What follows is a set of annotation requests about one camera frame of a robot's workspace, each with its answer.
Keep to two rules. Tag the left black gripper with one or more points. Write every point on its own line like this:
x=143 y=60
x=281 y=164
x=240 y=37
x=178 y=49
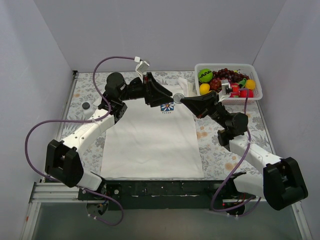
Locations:
x=148 y=89

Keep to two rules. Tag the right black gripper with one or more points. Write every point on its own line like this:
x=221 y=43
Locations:
x=213 y=104

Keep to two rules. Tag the white daisy print t-shirt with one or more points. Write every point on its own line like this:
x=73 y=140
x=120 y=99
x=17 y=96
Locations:
x=152 y=143

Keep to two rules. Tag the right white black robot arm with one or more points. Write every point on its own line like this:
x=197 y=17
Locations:
x=282 y=183

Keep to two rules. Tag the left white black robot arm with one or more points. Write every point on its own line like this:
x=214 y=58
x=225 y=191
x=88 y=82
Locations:
x=63 y=158

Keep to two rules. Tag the yellow lemon toy left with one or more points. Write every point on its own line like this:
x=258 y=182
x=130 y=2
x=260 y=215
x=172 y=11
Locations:
x=204 y=88

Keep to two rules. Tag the dark red grape bunch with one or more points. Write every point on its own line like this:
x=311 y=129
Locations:
x=233 y=76

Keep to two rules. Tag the green toy ball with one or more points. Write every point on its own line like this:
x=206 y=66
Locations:
x=205 y=75

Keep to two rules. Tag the floral patterned table mat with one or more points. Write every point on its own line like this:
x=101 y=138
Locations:
x=217 y=162

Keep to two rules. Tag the red dragon fruit toy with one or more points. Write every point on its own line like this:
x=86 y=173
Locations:
x=235 y=90

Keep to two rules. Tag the red apple toy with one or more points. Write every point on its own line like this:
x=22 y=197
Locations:
x=246 y=93

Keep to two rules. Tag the yellow fruit toy right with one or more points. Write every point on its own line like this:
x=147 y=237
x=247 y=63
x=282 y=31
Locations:
x=250 y=84

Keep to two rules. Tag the white plastic fruit basket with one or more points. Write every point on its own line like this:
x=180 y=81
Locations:
x=241 y=68

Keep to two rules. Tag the white bottle black cap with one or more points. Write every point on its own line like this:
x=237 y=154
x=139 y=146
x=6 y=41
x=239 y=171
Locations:
x=88 y=110

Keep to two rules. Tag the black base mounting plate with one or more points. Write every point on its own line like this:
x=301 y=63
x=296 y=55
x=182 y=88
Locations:
x=131 y=203

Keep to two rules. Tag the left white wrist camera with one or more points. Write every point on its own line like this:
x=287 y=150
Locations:
x=141 y=67

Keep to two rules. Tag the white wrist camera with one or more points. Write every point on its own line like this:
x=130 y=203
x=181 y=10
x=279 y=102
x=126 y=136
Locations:
x=141 y=67
x=225 y=90

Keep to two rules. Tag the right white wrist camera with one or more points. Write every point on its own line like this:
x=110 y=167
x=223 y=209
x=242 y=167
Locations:
x=225 y=90

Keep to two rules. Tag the aluminium frame rail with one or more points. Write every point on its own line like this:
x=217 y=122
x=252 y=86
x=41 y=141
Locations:
x=50 y=191

